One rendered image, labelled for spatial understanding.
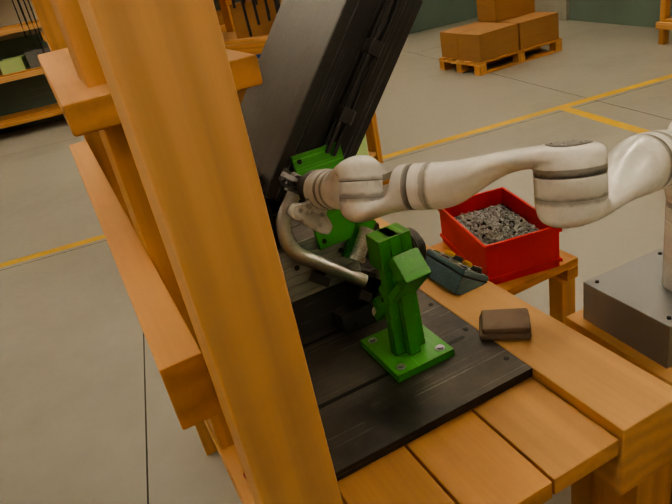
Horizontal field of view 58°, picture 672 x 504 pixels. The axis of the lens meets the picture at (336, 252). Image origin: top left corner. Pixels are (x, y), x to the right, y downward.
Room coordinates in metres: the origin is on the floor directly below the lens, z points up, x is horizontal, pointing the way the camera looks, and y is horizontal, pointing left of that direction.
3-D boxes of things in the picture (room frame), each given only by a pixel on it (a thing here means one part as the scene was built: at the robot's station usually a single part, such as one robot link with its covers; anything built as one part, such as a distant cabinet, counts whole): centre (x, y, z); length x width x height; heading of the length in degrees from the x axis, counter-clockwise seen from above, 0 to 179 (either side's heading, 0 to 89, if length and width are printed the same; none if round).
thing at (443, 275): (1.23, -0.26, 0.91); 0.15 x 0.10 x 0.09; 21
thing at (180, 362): (1.17, 0.43, 1.23); 1.30 x 0.05 x 0.09; 21
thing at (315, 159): (1.26, 0.00, 1.17); 0.13 x 0.12 x 0.20; 21
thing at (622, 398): (1.40, -0.17, 0.82); 1.50 x 0.14 x 0.15; 21
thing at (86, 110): (1.21, 0.33, 1.52); 0.90 x 0.25 x 0.04; 21
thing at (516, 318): (1.00, -0.30, 0.91); 0.10 x 0.08 x 0.03; 72
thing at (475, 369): (1.30, 0.09, 0.89); 1.10 x 0.42 x 0.02; 21
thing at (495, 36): (7.44, -2.43, 0.37); 1.20 x 0.80 x 0.74; 110
